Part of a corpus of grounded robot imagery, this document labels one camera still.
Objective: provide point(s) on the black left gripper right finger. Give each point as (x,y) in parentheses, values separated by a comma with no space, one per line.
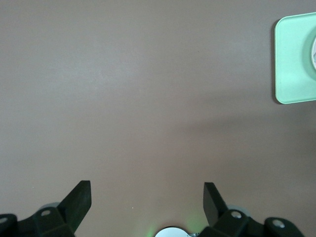
(229,224)

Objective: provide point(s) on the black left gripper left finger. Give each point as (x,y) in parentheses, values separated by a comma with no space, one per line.
(49,222)

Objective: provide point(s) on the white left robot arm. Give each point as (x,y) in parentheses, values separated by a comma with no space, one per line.
(170,233)

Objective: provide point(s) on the light green rectangular tray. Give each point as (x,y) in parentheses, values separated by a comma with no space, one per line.
(291,61)

